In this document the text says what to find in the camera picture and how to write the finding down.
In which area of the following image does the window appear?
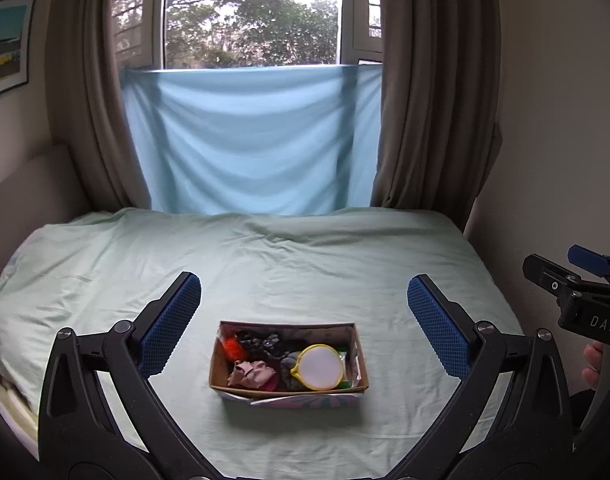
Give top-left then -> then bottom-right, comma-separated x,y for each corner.
107,0 -> 386,71

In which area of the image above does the bed with light green sheet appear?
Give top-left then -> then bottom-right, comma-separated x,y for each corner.
0,206 -> 531,480

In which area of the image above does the grey purple sock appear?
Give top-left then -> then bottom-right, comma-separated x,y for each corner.
280,355 -> 306,391

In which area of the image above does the brown curtain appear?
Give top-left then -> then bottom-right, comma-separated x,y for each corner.
370,0 -> 503,231
45,0 -> 153,208

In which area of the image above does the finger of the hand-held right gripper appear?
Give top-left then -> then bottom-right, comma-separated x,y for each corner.
568,245 -> 610,286
522,254 -> 591,306

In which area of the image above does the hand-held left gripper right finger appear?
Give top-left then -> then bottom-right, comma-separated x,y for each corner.
405,274 -> 572,466

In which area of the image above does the light blue hanging cloth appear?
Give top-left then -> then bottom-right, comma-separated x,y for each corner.
119,63 -> 384,217

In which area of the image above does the cardboard box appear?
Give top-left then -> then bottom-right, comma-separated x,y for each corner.
208,320 -> 371,406

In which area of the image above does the framed wall picture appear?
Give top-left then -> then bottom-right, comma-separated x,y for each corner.
0,0 -> 37,102

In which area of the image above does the plain black cloth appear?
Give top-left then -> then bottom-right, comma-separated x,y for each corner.
236,329 -> 258,357

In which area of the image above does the pink cloth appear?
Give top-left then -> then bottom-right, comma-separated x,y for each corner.
228,360 -> 278,390

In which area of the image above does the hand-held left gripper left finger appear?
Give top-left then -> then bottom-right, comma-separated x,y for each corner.
37,271 -> 206,466

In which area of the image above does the black patterned cloth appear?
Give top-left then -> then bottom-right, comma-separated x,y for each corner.
255,332 -> 284,361

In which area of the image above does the green wipes packet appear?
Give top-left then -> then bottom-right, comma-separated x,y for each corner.
335,344 -> 354,390

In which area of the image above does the person's right hand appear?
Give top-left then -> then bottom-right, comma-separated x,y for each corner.
582,342 -> 606,391

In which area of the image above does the cream mattress edge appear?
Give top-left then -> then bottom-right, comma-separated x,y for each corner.
0,379 -> 40,461

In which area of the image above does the round yellow rimmed white pad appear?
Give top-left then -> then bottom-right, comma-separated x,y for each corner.
290,344 -> 346,392

